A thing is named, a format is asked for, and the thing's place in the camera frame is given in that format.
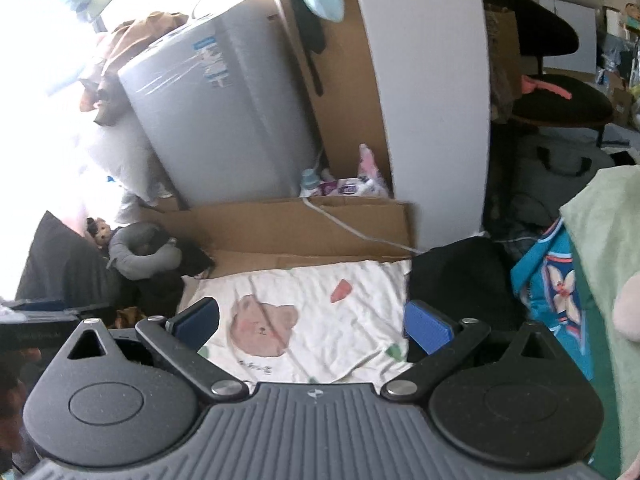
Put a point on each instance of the dark grey pillow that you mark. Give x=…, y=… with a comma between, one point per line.
x=60, y=260

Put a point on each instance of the blue capped bottle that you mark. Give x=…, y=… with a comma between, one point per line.
x=309, y=180

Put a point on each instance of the white cabinet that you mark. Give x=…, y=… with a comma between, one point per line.
x=575, y=25

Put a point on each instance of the brown patterned paper bag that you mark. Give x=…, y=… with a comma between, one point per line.
x=502, y=50

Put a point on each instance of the white pillow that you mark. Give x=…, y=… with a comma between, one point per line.
x=125, y=160

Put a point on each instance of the person's left hand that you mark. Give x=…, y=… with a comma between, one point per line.
x=12, y=400

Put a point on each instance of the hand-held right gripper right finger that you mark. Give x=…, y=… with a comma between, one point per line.
x=427, y=327

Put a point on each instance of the grey bag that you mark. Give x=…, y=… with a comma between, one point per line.
x=560, y=160

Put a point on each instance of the grey neck pillow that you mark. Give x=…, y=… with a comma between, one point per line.
x=125, y=260

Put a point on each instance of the black round chair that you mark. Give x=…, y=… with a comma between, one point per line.
x=560, y=105

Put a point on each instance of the brown fuzzy cloth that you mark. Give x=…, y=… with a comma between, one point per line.
x=130, y=317

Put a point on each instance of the blue printed garment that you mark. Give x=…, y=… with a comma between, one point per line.
x=550, y=280

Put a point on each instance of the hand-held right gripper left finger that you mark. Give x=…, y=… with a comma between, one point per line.
x=197, y=321

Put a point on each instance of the pink white plastic bag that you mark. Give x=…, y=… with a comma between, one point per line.
x=367, y=160

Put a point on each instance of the green towel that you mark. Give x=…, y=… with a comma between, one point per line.
x=605, y=220

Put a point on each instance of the black pants with bear trim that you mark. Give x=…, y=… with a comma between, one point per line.
x=460, y=275

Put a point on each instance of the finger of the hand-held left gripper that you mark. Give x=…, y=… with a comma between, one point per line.
x=45, y=309

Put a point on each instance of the grey washing machine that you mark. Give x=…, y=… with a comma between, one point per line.
x=225, y=110

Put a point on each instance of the black cloth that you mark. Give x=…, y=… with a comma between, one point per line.
x=195, y=257

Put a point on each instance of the small plush doll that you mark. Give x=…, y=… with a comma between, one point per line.
x=97, y=230

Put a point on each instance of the tall cardboard box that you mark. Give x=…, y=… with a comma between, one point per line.
x=345, y=85

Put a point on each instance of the bear printed white bed sheet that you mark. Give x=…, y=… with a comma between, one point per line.
x=320, y=285

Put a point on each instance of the pale pink cloth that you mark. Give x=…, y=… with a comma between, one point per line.
x=627, y=305

